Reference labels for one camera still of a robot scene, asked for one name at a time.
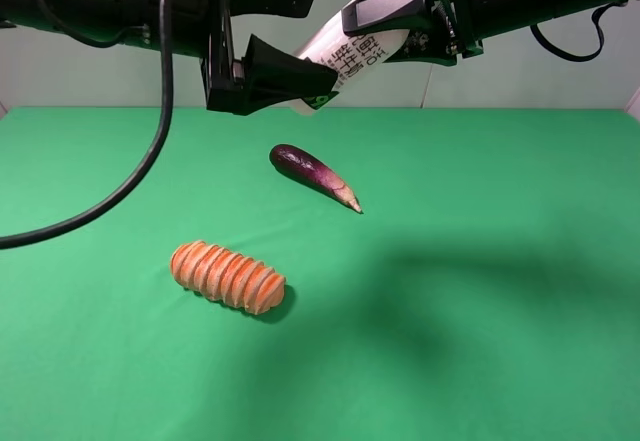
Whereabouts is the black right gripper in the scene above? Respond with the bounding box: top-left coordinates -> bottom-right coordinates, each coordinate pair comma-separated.
341,0 -> 484,65

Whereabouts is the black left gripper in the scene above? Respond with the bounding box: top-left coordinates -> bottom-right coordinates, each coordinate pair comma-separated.
200,0 -> 338,116

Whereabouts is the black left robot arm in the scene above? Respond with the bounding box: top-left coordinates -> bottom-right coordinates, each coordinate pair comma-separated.
1,0 -> 337,116

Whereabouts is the purple eggplant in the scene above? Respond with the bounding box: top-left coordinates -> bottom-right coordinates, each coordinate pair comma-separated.
269,144 -> 363,214

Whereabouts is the orange striped bread loaf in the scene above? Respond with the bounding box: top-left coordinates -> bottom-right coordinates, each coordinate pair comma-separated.
169,240 -> 286,315

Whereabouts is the green table cloth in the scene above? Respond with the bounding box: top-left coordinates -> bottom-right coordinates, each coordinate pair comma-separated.
1,109 -> 639,440

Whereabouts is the black left camera cable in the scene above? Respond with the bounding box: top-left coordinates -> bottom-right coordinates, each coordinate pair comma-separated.
0,0 -> 176,251

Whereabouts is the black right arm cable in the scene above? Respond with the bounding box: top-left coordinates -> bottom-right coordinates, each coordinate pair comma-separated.
529,0 -> 632,62

